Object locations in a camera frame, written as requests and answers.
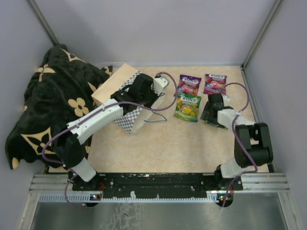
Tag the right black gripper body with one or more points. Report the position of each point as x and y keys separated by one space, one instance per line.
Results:
x=206 y=109

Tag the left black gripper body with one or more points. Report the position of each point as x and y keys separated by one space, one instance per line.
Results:
x=148 y=100

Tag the purple snack packet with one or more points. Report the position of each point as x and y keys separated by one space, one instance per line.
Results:
x=215 y=84
x=188 y=84

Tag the green Fox's candy packet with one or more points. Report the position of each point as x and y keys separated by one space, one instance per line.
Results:
x=187 y=107

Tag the blue checkered paper bag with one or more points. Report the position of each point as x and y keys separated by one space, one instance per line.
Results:
x=125 y=87

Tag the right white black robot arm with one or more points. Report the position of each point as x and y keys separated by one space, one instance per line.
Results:
x=252 y=144

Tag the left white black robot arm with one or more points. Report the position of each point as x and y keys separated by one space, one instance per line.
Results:
x=70 y=138

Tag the black floral blanket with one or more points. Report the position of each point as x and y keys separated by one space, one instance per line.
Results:
x=60 y=91

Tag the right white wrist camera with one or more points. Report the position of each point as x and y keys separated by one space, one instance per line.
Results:
x=226 y=100

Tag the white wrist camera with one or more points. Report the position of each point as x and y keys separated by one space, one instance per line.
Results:
x=226 y=100
x=160 y=84

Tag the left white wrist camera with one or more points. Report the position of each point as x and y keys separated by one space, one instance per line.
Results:
x=160 y=84

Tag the aluminium frame rail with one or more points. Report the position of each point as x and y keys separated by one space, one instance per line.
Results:
x=251 y=183

